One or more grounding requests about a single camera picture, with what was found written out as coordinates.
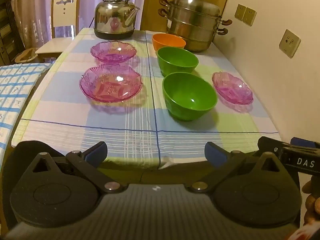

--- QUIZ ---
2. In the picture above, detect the white wooden chair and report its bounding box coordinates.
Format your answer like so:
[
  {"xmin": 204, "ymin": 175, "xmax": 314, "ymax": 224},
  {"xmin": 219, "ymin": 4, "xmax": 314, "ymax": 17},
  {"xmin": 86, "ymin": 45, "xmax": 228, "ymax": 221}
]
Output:
[{"xmin": 35, "ymin": 0, "xmax": 81, "ymax": 63}]

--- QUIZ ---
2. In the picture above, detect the stainless steel steamer pot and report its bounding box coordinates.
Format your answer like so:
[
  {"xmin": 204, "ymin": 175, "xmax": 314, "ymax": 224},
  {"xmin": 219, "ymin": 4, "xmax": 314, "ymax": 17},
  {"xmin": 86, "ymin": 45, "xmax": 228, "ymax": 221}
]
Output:
[{"xmin": 158, "ymin": 0, "xmax": 233, "ymax": 53}]

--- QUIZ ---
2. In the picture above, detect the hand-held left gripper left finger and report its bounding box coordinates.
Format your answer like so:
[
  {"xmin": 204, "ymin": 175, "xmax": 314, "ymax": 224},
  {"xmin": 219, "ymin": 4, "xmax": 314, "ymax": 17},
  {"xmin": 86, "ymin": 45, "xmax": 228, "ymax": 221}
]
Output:
[{"xmin": 22, "ymin": 141, "xmax": 127, "ymax": 195}]

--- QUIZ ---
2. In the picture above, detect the green plastic bowl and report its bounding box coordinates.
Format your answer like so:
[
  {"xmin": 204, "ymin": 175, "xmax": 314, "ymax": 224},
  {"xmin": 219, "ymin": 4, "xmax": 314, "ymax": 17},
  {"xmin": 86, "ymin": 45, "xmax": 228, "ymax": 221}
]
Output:
[
  {"xmin": 157, "ymin": 47, "xmax": 199, "ymax": 77},
  {"xmin": 162, "ymin": 72, "xmax": 218, "ymax": 122}
]

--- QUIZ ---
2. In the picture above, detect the person's right hand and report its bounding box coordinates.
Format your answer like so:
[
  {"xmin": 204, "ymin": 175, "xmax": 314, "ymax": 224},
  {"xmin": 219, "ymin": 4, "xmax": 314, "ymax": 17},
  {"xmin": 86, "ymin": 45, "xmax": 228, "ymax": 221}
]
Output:
[{"xmin": 301, "ymin": 176, "xmax": 320, "ymax": 229}]

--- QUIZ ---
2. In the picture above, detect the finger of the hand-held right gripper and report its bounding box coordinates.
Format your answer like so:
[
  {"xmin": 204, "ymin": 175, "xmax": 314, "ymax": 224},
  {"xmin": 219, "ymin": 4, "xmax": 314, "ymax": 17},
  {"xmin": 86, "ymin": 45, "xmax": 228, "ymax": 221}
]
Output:
[
  {"xmin": 291, "ymin": 137, "xmax": 316, "ymax": 150},
  {"xmin": 257, "ymin": 136, "xmax": 284, "ymax": 157}
]

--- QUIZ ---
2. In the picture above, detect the dark wooden shelf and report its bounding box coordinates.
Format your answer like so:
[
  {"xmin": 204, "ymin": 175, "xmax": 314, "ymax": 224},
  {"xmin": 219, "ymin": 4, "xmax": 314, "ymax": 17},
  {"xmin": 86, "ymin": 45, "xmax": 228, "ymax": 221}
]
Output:
[{"xmin": 0, "ymin": 0, "xmax": 25, "ymax": 65}]

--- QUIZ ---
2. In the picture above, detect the purple translucent plate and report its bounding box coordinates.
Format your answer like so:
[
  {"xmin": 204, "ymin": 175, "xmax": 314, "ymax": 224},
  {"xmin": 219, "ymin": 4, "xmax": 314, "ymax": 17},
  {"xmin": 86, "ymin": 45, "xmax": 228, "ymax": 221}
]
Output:
[
  {"xmin": 212, "ymin": 71, "xmax": 254, "ymax": 105},
  {"xmin": 90, "ymin": 40, "xmax": 137, "ymax": 64},
  {"xmin": 79, "ymin": 64, "xmax": 143, "ymax": 103}
]

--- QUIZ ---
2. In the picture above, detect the beige basket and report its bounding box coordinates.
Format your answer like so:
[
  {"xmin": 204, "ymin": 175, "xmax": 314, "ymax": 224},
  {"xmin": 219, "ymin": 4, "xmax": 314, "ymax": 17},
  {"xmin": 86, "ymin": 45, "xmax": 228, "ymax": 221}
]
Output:
[{"xmin": 14, "ymin": 47, "xmax": 39, "ymax": 63}]

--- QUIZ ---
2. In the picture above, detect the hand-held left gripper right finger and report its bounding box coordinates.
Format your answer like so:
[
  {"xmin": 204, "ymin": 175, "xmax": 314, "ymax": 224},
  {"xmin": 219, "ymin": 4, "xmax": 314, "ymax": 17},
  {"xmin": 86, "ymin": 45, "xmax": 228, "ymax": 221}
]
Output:
[{"xmin": 186, "ymin": 142, "xmax": 292, "ymax": 194}]

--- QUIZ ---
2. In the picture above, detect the red white cloth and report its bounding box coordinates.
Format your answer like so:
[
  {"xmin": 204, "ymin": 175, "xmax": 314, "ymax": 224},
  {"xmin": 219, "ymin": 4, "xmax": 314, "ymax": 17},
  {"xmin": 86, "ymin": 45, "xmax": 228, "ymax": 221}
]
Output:
[{"xmin": 287, "ymin": 227, "xmax": 320, "ymax": 240}]

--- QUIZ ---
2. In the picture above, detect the blue white checkered cloth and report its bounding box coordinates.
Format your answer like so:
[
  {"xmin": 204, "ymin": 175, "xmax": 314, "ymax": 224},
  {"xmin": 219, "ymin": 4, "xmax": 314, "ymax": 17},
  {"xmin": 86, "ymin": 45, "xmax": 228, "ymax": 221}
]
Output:
[{"xmin": 0, "ymin": 62, "xmax": 54, "ymax": 153}]

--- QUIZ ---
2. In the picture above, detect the sheer purple curtain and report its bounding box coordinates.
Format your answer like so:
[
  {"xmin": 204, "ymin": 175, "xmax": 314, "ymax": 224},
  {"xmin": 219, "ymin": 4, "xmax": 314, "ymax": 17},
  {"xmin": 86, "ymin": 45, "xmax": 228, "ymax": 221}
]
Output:
[{"xmin": 10, "ymin": 0, "xmax": 148, "ymax": 48}]

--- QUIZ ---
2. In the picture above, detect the large beige wall socket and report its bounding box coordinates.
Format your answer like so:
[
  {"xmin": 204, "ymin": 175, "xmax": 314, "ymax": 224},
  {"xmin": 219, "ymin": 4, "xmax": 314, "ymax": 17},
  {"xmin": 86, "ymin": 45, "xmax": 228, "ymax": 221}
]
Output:
[{"xmin": 279, "ymin": 29, "xmax": 302, "ymax": 59}]

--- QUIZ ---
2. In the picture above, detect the checkered tablecloth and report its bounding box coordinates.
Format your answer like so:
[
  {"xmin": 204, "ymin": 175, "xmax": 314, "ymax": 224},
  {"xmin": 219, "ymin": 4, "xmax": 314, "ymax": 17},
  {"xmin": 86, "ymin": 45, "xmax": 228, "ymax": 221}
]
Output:
[{"xmin": 11, "ymin": 27, "xmax": 279, "ymax": 170}]

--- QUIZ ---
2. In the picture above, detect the stainless steel kettle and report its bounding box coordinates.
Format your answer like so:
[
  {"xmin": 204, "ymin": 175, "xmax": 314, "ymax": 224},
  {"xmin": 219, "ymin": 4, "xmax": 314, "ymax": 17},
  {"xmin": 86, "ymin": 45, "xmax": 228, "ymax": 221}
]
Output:
[{"xmin": 94, "ymin": 0, "xmax": 143, "ymax": 40}]

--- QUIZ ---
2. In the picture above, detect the orange plastic bowl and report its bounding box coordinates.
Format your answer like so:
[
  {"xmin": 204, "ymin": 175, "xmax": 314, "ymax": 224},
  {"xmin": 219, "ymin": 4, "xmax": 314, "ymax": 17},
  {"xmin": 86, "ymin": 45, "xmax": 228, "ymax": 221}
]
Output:
[{"xmin": 152, "ymin": 33, "xmax": 187, "ymax": 53}]

